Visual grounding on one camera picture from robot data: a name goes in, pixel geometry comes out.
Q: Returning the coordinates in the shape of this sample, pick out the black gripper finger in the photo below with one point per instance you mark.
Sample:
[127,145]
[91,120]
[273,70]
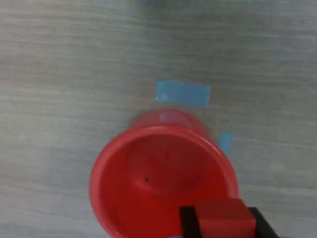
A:
[190,223]
[265,226]

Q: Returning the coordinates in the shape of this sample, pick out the red cube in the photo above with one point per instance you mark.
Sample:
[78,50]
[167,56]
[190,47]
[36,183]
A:
[223,218]

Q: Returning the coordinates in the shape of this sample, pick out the red plastic cup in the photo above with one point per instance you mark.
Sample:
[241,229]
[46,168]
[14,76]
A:
[148,178]

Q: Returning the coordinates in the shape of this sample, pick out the light blue tape piece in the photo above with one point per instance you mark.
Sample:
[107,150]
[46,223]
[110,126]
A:
[183,94]
[226,142]

